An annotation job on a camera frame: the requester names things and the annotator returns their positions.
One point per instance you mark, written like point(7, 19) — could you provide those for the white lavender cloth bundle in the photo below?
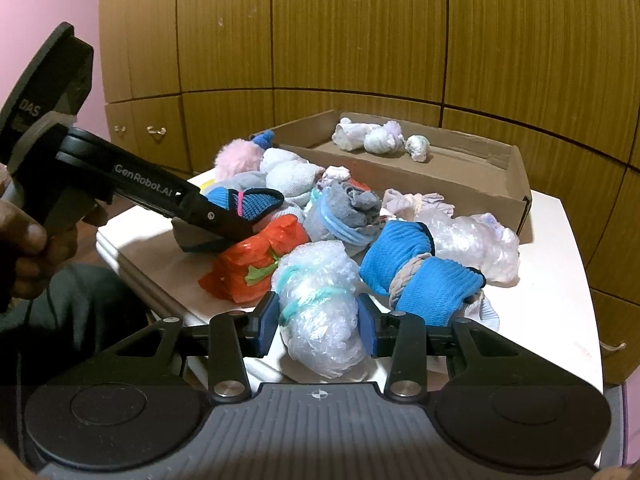
point(382, 140)

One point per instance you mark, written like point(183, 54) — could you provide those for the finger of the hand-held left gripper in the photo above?
point(165, 187)

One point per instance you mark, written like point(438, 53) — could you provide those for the large blue knit sock bundle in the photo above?
point(430, 285)

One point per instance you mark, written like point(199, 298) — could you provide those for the wooden wardrobe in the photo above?
point(350, 35)

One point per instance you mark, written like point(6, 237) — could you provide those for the orange plastic bag bundle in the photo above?
point(245, 265)

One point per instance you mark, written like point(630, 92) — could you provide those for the white sock bundle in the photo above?
point(290, 175)

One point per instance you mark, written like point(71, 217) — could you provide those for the small white cloth bundle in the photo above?
point(417, 147)

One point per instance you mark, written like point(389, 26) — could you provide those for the grey sock blue mask bundle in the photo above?
point(340, 220)

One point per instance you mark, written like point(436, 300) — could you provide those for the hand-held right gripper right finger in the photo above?
point(366, 327)

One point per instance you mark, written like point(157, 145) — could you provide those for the person's left hand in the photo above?
point(20, 240)

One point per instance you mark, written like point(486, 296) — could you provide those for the bubble wrap bundle teal band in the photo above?
point(320, 320)

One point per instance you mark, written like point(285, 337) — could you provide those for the small blue knit piece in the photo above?
point(263, 140)

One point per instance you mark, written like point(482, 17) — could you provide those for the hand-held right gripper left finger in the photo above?
point(268, 325)

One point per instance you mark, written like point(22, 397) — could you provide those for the pink fluffy pompom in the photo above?
point(235, 157)

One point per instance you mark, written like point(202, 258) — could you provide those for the clear plastic bag bundle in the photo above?
point(475, 245)

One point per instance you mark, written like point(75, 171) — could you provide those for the pale purple cloth bundle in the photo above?
point(405, 200)

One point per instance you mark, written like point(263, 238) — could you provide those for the blue sock pink stripe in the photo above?
point(235, 202)

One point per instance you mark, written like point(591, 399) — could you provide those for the cardboard box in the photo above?
point(465, 175)

